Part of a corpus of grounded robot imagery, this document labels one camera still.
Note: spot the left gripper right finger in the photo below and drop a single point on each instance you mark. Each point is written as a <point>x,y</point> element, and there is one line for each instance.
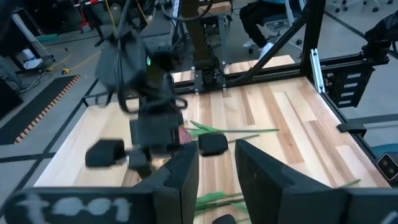
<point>273,193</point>

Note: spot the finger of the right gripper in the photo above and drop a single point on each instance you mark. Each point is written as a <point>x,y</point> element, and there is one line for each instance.
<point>140,163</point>

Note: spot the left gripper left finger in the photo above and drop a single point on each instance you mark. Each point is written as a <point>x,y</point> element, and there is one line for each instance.
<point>180,186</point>

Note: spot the dark red artificial tulip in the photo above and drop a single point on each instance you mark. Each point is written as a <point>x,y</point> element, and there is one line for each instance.
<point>185,137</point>

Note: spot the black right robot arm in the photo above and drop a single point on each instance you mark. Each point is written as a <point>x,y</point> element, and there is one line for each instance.
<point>121,62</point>

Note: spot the black table clamp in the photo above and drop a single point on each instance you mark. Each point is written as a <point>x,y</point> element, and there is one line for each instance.
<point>351,129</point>

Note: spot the black mat striped edge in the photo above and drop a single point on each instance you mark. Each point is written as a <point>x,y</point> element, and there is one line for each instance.
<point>34,109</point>

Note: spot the black slotted mounting plate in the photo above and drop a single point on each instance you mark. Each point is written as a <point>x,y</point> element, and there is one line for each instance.
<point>349,87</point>

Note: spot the person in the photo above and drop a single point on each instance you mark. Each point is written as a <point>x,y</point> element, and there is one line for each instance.
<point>255,18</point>

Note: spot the white office chair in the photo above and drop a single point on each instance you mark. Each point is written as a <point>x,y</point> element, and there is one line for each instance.
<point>280,21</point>

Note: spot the small black depth camera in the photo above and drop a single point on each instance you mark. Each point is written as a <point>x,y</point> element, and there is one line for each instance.
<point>388,166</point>

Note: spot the silver aluminium bracket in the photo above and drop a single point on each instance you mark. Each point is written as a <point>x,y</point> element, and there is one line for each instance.
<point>317,71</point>

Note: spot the black articulated mount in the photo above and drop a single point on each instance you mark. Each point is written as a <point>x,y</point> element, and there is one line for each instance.
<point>381,34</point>

